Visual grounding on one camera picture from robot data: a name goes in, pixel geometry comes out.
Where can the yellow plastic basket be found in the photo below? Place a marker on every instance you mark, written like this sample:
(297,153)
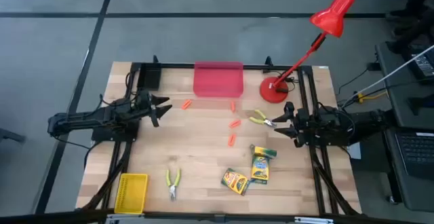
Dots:
(130,193)

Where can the translucent pink bin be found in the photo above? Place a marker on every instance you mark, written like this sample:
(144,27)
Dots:
(218,79)

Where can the grey chair leg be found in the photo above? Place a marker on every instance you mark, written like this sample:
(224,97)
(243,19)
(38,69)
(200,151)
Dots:
(10,135)

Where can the black side desk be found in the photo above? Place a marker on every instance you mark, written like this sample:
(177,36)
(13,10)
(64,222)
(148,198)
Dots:
(400,112)

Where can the black controller box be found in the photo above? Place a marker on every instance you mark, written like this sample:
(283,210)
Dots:
(149,76)

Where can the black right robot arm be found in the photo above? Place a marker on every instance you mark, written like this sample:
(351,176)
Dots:
(366,118)

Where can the red desk lamp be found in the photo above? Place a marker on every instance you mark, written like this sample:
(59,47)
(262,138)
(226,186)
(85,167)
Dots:
(274,92)

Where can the person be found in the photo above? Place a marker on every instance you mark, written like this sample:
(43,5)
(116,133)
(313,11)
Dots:
(417,3)

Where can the black aluminium table frame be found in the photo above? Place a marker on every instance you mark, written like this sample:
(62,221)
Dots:
(176,65)

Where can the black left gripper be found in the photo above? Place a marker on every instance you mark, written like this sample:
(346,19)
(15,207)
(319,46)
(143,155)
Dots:
(146,103)

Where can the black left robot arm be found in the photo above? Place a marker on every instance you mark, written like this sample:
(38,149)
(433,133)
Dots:
(84,118)

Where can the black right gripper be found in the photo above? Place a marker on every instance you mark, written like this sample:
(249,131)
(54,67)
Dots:
(301,125)

